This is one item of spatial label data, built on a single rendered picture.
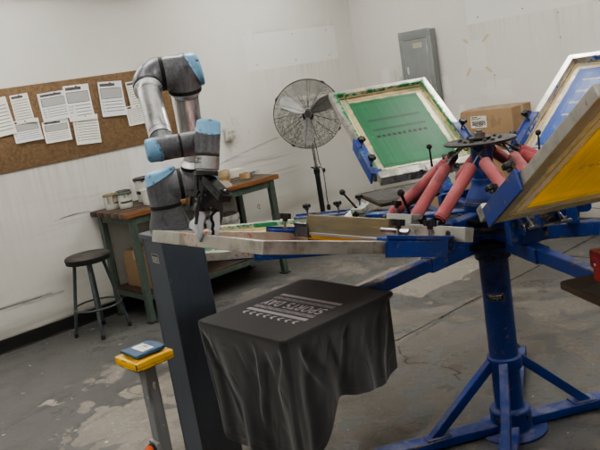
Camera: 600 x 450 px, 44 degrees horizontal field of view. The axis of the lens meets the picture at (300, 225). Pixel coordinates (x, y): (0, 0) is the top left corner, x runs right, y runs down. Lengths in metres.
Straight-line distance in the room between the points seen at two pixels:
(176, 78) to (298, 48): 5.05
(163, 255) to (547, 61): 4.69
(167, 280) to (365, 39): 5.58
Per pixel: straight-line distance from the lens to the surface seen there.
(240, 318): 2.47
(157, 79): 2.61
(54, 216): 6.17
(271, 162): 7.30
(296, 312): 2.42
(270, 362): 2.28
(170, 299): 2.83
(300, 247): 2.10
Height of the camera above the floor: 1.69
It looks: 11 degrees down
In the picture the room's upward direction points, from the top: 9 degrees counter-clockwise
